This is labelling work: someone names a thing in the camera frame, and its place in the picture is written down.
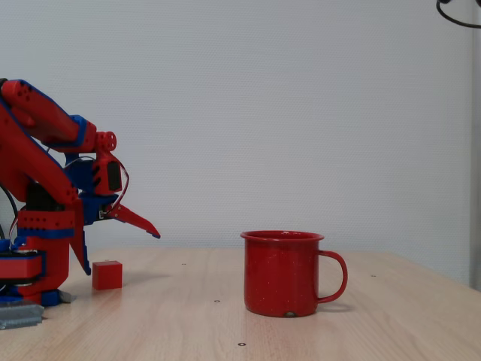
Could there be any red cube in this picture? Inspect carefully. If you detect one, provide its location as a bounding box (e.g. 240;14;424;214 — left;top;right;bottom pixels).
92;259;124;291

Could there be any red enamel mug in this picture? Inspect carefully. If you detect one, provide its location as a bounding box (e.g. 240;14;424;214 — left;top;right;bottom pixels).
240;229;349;318

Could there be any red white gripper wire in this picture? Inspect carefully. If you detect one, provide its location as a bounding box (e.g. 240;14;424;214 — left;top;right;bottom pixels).
107;160;131;218

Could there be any red white arm wire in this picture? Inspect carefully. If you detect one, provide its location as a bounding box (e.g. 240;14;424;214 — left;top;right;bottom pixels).
62;153;95;170

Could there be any black cable at base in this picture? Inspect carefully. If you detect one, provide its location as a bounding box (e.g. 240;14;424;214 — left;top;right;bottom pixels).
0;182;20;241

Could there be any black hanging cable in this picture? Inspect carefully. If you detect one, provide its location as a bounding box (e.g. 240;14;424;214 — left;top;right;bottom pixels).
435;0;481;29

